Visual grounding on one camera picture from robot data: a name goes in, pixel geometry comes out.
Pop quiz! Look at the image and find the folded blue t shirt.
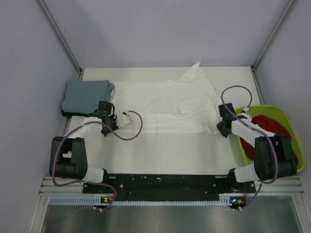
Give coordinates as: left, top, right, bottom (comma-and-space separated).
61, 80, 115, 116

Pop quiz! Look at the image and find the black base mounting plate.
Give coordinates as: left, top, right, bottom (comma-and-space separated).
82, 172, 258, 201

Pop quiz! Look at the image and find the red t shirt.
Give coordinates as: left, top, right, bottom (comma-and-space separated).
240, 115, 299, 168

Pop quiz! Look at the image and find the white t shirt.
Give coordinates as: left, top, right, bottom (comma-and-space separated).
107, 62, 220, 134

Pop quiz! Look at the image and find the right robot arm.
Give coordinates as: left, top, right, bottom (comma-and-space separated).
217, 103, 297, 192

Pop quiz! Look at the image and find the aluminium frame post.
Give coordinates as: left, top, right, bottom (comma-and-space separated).
251, 0, 298, 71
36, 0, 83, 74

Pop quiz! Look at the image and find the aluminium frame post left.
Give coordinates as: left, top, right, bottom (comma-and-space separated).
36, 0, 83, 74

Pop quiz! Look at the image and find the lime green plastic basket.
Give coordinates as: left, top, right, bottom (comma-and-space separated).
236, 105, 305, 177

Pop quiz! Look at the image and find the white slotted cable duct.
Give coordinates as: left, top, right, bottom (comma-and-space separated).
49, 195, 246, 207

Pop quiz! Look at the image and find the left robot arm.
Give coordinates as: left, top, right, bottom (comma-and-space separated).
50, 101, 118, 193

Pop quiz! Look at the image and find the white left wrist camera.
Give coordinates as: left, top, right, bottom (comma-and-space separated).
117, 110, 132, 128

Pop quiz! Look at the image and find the aluminium frame post right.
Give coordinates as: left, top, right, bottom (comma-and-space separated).
251, 0, 298, 71

